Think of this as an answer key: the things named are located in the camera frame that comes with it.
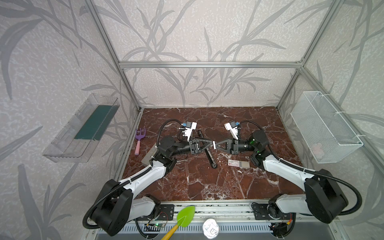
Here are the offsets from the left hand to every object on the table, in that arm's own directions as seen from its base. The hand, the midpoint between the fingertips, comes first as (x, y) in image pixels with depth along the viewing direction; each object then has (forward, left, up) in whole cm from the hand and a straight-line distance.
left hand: (212, 142), depth 65 cm
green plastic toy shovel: (-26, +12, -29) cm, 41 cm away
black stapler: (+7, 0, -27) cm, 28 cm away
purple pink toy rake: (+23, +49, -33) cm, 63 cm away
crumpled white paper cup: (-30, 0, -24) cm, 38 cm away
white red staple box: (+2, -19, -29) cm, 35 cm away
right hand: (+1, -2, -2) cm, 3 cm away
